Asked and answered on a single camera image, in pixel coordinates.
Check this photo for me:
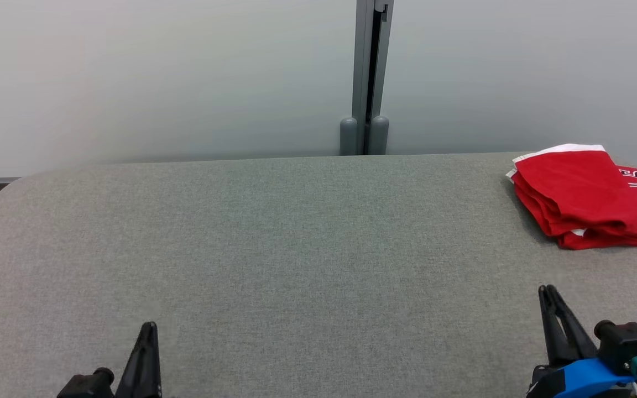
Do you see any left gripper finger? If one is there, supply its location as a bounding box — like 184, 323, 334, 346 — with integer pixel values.
115, 322, 154, 398
150, 322, 163, 398

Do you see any grey partition post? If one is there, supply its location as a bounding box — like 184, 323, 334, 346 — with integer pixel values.
340, 0, 395, 156

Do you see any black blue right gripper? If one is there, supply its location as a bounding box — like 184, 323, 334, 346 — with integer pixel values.
526, 285, 636, 398

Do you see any red shorts white trim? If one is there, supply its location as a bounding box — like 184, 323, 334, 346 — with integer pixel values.
505, 144, 637, 247

